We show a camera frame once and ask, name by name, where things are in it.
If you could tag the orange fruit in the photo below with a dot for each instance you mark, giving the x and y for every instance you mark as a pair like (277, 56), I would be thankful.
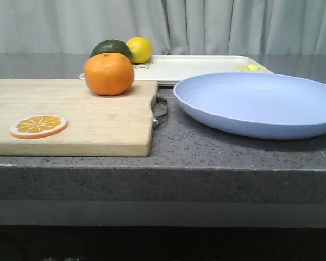
(108, 74)

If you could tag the light blue plate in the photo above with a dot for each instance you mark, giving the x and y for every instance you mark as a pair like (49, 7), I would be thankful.
(257, 105)

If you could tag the cream white tray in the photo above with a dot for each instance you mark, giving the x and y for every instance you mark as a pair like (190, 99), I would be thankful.
(168, 70)

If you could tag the yellow-green tray decoration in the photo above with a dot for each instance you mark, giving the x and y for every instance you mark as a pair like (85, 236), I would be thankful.
(248, 68)

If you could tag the wooden cutting board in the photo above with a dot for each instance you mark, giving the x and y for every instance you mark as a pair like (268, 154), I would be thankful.
(119, 125)

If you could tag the yellow lemon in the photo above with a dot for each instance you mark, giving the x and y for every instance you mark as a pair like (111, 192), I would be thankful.
(141, 49)

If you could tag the green lime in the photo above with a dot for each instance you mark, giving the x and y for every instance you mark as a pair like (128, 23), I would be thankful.
(112, 46)

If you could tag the grey curtain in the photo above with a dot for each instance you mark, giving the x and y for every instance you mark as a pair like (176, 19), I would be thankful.
(173, 27)

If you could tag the orange slice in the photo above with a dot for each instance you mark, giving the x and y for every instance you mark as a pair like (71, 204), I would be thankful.
(38, 126)

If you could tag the metal cutting board handle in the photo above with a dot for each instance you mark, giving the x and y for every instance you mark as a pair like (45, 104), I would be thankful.
(160, 113)

